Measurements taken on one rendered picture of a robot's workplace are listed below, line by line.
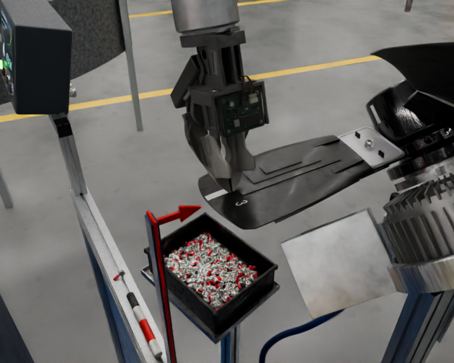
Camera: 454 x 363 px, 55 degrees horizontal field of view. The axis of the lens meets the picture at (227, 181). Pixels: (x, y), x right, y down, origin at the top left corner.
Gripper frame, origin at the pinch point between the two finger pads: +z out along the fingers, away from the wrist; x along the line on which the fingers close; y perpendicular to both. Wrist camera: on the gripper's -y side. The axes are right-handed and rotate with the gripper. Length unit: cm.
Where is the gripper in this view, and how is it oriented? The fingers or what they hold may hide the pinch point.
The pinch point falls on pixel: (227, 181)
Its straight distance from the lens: 60.6
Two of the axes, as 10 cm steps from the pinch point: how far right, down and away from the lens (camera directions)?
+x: 8.7, -3.1, 3.9
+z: 1.5, 9.1, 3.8
